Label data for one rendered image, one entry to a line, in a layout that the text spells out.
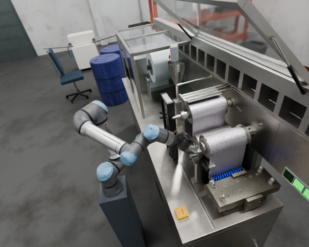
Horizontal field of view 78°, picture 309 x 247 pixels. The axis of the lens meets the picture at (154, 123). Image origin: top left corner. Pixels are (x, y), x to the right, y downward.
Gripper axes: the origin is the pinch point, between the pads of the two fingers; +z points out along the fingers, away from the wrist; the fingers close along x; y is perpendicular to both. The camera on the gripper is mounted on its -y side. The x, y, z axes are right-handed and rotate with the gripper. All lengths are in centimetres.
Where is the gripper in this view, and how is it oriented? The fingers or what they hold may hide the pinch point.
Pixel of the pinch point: (194, 150)
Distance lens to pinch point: 117.3
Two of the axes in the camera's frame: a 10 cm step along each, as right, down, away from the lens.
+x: -2.7, -5.5, 7.9
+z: 8.1, 3.1, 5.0
